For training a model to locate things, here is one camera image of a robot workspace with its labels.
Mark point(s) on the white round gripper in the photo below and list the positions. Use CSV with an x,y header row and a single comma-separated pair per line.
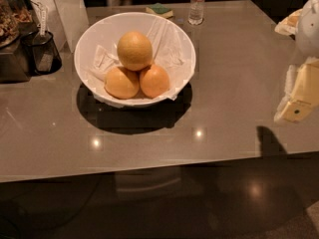
x,y
309,29

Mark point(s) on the orange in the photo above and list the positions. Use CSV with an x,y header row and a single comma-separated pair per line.
x,y
121,83
154,81
135,51

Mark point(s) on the white bowl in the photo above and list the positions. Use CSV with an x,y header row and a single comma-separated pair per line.
x,y
86,40

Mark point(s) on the clear plastic water bottle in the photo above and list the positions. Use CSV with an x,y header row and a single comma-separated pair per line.
x,y
195,13

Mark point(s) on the white paper napkin liner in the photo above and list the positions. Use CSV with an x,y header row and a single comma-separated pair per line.
x,y
169,47

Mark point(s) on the green yellow sponge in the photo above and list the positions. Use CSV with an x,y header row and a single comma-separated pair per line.
x,y
160,10

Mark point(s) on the white board panel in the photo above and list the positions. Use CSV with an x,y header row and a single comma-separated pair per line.
x,y
67,20

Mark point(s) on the black mesh cup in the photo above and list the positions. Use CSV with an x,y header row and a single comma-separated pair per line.
x,y
44,58

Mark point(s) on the white utensil in cup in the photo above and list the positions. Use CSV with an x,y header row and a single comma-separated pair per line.
x,y
42,17

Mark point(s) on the dark tray with food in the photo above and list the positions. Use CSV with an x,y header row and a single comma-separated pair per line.
x,y
15,23

